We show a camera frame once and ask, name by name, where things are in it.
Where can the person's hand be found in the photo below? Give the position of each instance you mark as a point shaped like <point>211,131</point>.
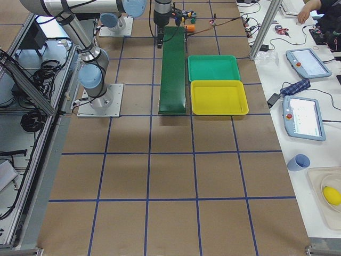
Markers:
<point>303,15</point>

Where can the orange cylinder bottle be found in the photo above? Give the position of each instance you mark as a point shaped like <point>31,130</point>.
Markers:
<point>190,28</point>

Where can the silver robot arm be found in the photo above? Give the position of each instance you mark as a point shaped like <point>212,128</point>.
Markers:
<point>92,75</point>
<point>161,13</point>

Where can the upper teach pendant tablet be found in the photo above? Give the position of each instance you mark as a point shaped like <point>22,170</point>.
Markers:
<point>307,64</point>

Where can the teach pendant tablet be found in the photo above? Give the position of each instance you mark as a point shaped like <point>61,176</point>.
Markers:
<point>302,118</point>
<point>307,64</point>

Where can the clear plastic bag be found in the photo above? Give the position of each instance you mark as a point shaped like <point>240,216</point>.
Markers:
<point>267,58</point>

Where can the plaid blue pouch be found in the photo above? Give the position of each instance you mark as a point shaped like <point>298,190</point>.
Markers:
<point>296,87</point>

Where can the black power adapter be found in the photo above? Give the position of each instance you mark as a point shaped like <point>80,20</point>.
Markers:
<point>272,100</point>

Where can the lower teach pendant tablet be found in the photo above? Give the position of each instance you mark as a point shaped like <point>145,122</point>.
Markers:
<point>302,118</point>

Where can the green plastic tray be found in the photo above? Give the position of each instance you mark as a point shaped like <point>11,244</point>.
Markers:
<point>213,67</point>

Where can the yellow plastic tray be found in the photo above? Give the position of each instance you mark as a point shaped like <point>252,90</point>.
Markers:
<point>218,97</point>

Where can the blue plastic cup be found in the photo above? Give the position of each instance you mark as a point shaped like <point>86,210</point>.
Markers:
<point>298,162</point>

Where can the green conveyor belt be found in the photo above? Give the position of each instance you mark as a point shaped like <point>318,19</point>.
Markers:
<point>172,99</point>

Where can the yellow lemon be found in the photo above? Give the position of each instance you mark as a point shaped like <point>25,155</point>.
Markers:
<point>332,195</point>

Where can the aluminium frame post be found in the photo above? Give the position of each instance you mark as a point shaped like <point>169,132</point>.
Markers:
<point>265,25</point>

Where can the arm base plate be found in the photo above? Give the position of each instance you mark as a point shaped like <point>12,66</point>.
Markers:
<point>112,26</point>
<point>108,105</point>

